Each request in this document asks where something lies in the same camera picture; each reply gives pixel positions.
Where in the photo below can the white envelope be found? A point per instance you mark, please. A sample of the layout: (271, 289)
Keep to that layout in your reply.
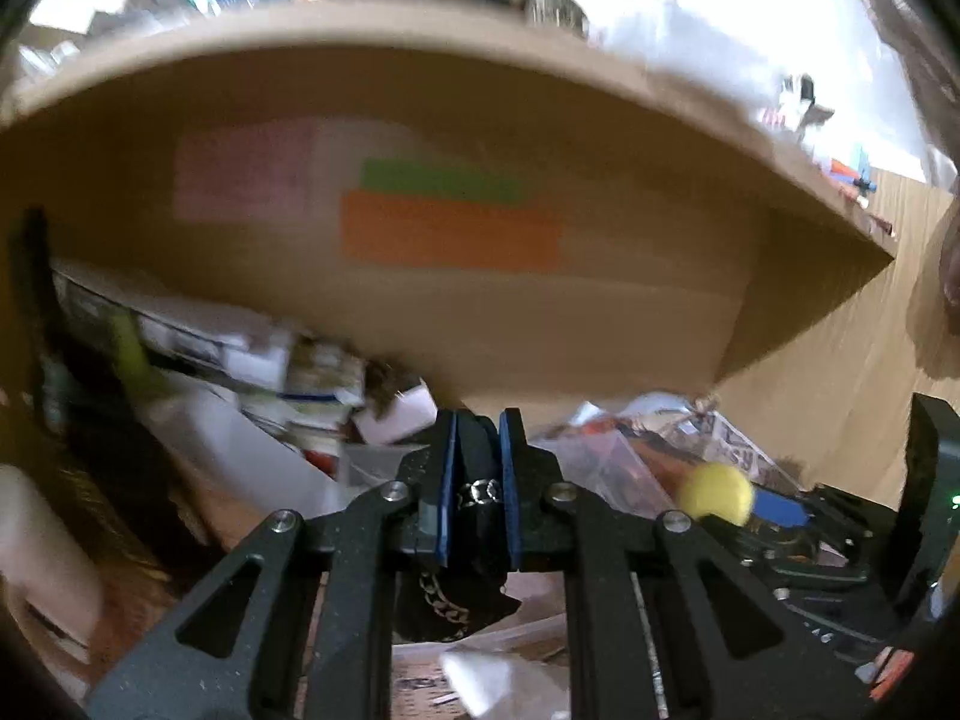
(202, 425)

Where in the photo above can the small white cardboard box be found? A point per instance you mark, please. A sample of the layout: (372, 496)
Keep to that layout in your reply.
(408, 413)

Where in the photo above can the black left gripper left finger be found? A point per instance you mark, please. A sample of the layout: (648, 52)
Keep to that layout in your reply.
(298, 620)

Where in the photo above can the pink sticky note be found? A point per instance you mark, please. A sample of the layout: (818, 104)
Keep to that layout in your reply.
(243, 173)

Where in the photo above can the green sticky note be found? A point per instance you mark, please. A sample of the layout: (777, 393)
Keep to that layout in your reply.
(440, 181)

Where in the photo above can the stack of magazines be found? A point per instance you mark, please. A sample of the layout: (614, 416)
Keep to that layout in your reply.
(292, 384)

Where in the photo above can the orange sticky note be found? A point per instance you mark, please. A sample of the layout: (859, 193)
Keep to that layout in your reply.
(416, 232)

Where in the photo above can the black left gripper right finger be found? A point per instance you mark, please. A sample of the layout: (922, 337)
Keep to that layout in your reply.
(662, 621)

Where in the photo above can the yellow foam ball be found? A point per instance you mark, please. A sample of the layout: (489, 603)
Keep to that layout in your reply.
(719, 490)

